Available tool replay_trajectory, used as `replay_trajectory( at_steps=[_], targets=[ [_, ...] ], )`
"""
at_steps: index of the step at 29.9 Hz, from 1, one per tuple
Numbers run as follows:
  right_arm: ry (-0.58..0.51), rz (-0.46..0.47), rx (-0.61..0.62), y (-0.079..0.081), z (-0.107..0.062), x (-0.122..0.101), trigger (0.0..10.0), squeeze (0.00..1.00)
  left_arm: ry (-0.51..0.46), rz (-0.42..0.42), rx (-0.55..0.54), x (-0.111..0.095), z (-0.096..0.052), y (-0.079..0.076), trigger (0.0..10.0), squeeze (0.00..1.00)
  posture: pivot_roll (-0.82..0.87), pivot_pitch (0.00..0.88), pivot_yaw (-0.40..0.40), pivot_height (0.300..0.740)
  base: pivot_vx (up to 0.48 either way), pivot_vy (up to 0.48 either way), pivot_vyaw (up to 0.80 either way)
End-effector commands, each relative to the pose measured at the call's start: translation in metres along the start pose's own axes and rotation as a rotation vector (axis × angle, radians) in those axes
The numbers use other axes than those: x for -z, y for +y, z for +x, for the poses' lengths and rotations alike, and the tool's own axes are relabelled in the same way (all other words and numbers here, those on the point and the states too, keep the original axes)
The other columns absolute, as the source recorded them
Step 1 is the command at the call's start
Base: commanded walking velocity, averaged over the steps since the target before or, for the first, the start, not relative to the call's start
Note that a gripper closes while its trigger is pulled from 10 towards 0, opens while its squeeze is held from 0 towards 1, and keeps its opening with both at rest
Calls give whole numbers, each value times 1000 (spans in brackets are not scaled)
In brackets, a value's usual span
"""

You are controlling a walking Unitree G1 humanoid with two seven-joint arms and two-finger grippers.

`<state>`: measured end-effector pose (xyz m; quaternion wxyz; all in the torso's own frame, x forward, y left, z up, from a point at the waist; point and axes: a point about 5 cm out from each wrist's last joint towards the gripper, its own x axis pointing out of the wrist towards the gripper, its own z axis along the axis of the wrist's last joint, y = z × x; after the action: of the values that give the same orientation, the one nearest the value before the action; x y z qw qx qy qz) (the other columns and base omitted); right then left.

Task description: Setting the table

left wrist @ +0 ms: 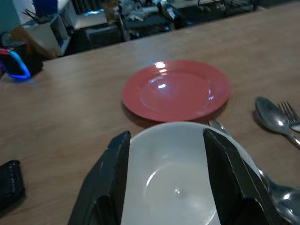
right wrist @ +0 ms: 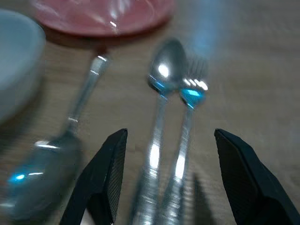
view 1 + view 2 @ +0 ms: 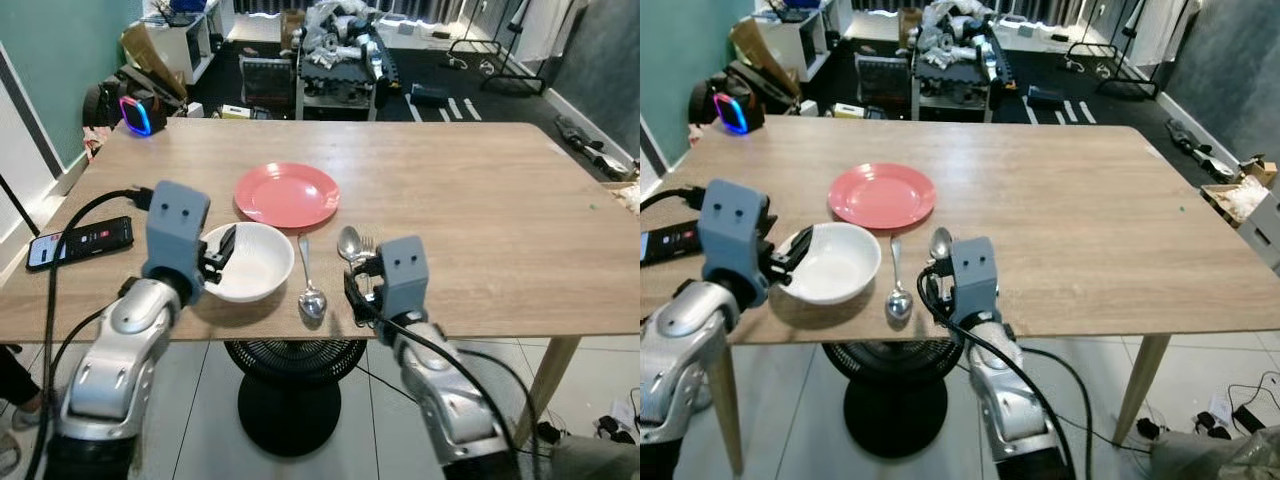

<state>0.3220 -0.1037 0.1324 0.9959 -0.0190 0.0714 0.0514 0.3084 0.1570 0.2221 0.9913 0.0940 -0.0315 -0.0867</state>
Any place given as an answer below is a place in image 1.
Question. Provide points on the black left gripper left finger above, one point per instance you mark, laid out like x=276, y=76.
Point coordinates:
x=106, y=178

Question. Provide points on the red plate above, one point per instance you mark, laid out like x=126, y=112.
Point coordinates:
x=176, y=90

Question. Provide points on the black box with blue light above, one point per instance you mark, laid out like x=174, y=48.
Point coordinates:
x=16, y=63

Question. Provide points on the silver fork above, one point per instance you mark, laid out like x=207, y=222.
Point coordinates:
x=291, y=115

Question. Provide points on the white bowl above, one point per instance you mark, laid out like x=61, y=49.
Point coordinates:
x=168, y=173

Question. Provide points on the large silver spoon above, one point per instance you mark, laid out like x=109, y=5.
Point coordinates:
x=281, y=197

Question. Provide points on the black fabric pouch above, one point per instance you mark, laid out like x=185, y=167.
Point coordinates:
x=10, y=182

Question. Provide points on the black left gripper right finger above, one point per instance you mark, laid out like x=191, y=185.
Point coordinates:
x=236, y=178

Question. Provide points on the white utensil holder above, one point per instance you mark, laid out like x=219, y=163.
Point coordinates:
x=47, y=32

